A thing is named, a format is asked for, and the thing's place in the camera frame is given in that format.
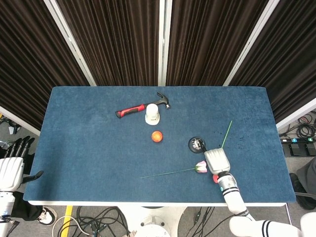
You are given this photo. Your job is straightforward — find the white partition rail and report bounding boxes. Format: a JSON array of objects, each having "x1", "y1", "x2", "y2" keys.
[
  {"x1": 276, "y1": 97, "x2": 316, "y2": 130},
  {"x1": 0, "y1": 106, "x2": 41, "y2": 136}
]

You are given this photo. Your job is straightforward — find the black power strip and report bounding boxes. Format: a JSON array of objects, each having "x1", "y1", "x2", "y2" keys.
[{"x1": 280, "y1": 137, "x2": 316, "y2": 144}]

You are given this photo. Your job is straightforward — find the black floor cable bundle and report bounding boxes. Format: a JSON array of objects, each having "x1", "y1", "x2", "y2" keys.
[{"x1": 76, "y1": 206, "x2": 133, "y2": 237}]

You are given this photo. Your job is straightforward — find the black cable with switch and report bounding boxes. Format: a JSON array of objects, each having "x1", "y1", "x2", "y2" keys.
[{"x1": 192, "y1": 206, "x2": 216, "y2": 226}]

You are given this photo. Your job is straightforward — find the black coiled cables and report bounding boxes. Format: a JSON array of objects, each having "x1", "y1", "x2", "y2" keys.
[{"x1": 278, "y1": 111, "x2": 316, "y2": 139}]

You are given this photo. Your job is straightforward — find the black shoe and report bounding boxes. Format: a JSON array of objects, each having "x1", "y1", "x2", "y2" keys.
[{"x1": 288, "y1": 172, "x2": 316, "y2": 211}]

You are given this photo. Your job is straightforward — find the red black claw hammer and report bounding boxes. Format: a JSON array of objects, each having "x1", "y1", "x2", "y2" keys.
[{"x1": 115, "y1": 92, "x2": 172, "y2": 119}]

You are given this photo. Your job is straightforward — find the blue felt table cover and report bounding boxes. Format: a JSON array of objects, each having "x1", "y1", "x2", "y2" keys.
[{"x1": 23, "y1": 86, "x2": 296, "y2": 204}]

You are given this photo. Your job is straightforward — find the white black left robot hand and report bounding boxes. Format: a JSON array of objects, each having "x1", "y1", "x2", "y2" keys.
[{"x1": 0, "y1": 137, "x2": 44, "y2": 192}]

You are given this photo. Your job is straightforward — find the yellow floor tape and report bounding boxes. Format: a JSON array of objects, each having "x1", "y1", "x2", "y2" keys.
[{"x1": 63, "y1": 205, "x2": 74, "y2": 237}]

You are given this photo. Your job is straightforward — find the white floor cable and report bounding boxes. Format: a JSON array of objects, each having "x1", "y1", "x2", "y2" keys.
[{"x1": 52, "y1": 215, "x2": 92, "y2": 236}]

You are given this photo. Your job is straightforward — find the red artificial tulip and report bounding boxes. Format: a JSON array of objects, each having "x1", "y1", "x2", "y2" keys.
[{"x1": 212, "y1": 120, "x2": 233, "y2": 184}]

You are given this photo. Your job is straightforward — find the white partition post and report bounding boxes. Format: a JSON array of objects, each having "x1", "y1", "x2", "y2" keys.
[
  {"x1": 223, "y1": 0, "x2": 281, "y2": 86},
  {"x1": 158, "y1": 0, "x2": 173, "y2": 86},
  {"x1": 43, "y1": 0, "x2": 97, "y2": 86}
]

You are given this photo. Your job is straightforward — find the dark brown curtain panel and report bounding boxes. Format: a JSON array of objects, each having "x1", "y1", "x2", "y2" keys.
[
  {"x1": 0, "y1": 0, "x2": 91, "y2": 130},
  {"x1": 55, "y1": 0, "x2": 161, "y2": 86},
  {"x1": 229, "y1": 0, "x2": 316, "y2": 124},
  {"x1": 165, "y1": 0, "x2": 270, "y2": 86}
]

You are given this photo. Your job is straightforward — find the gray trouser leg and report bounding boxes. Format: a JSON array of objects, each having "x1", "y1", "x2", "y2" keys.
[{"x1": 295, "y1": 157, "x2": 316, "y2": 190}]

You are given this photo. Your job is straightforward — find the orange ball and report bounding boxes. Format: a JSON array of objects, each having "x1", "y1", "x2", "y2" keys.
[{"x1": 151, "y1": 130, "x2": 164, "y2": 143}]

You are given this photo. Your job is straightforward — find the white plastic cup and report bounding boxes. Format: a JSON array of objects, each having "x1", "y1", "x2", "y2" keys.
[{"x1": 144, "y1": 104, "x2": 161, "y2": 125}]

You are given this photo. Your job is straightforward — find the black white sneaker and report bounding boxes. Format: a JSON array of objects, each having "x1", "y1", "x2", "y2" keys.
[{"x1": 36, "y1": 206, "x2": 58, "y2": 225}]

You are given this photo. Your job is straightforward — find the pink rose with stem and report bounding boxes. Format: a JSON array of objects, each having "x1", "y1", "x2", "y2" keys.
[{"x1": 140, "y1": 160, "x2": 208, "y2": 179}]

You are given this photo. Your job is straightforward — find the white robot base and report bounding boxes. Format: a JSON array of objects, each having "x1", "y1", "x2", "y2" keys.
[{"x1": 140, "y1": 206, "x2": 186, "y2": 237}]

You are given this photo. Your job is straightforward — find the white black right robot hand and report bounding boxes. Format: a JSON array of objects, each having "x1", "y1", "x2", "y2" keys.
[{"x1": 197, "y1": 139, "x2": 231, "y2": 176}]

